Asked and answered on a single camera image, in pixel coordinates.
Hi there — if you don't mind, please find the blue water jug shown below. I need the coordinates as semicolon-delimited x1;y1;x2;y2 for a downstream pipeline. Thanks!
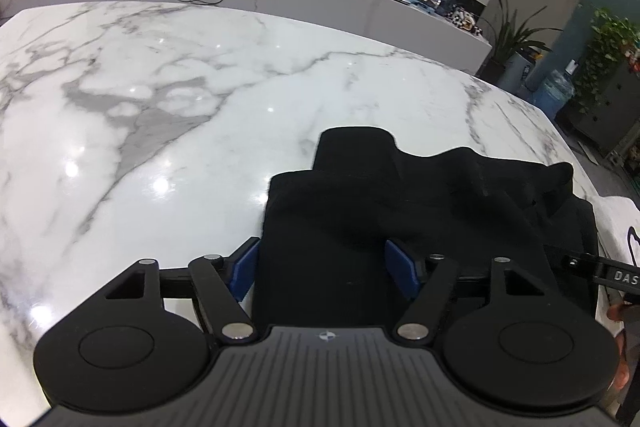
532;70;575;120

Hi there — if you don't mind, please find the grey folded garment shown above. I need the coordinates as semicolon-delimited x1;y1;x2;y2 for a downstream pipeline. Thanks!
591;196;640;267

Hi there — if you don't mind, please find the dark grey drawer cabinet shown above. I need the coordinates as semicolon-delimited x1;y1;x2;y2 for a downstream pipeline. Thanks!
556;62;639;155

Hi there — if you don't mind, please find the green climbing vine plant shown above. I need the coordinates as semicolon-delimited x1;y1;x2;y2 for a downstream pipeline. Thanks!
573;8;639;114

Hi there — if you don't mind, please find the person hand on handle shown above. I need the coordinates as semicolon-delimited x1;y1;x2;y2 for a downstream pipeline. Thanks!
606;301;639;397

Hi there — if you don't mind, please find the green potted floor plant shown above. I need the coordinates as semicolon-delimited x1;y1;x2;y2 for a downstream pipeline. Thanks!
478;0;562;86

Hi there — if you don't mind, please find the black garment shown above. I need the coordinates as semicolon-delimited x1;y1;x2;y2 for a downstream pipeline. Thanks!
252;127;598;327

